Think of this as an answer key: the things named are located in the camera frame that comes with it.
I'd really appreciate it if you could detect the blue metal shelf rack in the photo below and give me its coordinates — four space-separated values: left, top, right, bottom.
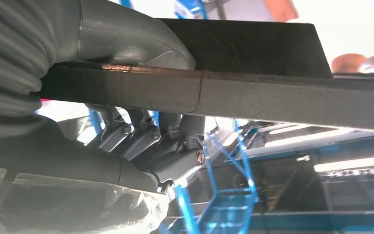
170 118 260 234

